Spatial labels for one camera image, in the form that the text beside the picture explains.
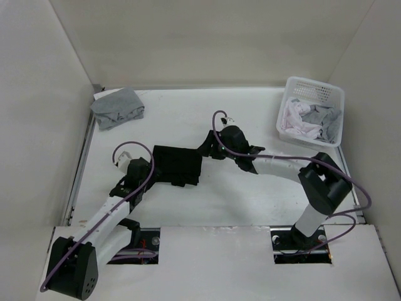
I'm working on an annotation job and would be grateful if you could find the white plastic basket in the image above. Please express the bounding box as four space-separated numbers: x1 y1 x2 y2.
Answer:
276 77 345 150

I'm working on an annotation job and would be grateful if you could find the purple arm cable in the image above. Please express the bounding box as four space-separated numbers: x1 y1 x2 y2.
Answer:
39 141 157 293
211 109 373 248

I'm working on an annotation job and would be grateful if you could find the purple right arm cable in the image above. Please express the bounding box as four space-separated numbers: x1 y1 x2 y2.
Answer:
211 109 373 248

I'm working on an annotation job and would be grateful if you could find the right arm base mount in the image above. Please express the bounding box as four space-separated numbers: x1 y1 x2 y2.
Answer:
271 226 331 264

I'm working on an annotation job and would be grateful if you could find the pink tank top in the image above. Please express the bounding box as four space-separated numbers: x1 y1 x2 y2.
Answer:
279 98 322 139

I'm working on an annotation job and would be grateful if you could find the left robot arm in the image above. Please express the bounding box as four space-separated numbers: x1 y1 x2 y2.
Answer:
40 157 155 300

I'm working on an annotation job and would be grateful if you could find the grey tank top in basket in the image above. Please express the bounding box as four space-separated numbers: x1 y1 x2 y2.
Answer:
301 105 343 144

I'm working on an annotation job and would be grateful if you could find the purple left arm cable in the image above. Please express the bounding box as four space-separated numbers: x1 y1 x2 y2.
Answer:
39 141 157 293

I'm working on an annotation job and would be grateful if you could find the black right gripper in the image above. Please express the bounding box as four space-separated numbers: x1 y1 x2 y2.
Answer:
197 130 238 160

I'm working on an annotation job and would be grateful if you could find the folded grey tank top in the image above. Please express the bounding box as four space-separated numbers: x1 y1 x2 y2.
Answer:
90 87 145 131

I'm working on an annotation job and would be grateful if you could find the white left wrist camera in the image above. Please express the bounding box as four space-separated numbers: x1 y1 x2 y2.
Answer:
115 151 132 174

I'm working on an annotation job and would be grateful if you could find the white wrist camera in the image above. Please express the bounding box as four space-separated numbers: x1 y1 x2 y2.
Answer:
220 117 236 127
115 151 132 174

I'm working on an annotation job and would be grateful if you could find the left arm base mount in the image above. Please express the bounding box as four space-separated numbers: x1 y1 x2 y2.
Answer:
108 228 160 265

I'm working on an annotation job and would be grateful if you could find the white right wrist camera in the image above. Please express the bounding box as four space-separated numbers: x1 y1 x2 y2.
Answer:
220 117 236 127

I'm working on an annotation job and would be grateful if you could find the black tank top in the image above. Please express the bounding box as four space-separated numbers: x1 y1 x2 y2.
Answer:
152 145 202 187

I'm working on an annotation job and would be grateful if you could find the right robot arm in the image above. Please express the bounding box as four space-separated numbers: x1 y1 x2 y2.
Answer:
197 125 352 250

